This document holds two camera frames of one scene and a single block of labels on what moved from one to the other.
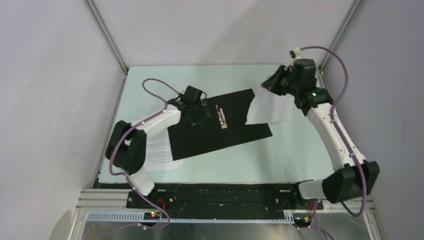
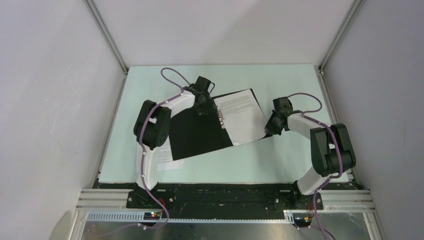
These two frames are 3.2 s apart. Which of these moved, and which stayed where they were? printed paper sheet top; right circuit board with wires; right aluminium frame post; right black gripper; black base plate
Moved: right black gripper
Stayed: right circuit board with wires; right aluminium frame post; printed paper sheet top; black base plate
